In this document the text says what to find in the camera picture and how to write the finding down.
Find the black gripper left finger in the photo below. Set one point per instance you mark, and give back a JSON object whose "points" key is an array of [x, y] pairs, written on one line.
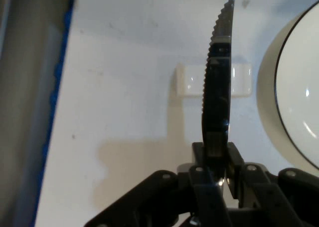
{"points": [[159, 202]]}

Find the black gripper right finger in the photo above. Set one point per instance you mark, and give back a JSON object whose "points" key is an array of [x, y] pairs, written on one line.
{"points": [[269, 202]]}

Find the serrated steel table knife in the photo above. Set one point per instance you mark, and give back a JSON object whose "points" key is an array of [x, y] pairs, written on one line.
{"points": [[216, 100]]}

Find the white plate with dark rim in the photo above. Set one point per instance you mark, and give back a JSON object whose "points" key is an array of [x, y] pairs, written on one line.
{"points": [[299, 87]]}

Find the white ceramic cutlery rest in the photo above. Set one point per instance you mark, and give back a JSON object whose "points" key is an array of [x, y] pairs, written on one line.
{"points": [[190, 81]]}

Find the blue tape strip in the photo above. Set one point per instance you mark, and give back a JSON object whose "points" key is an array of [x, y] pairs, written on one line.
{"points": [[56, 87]]}

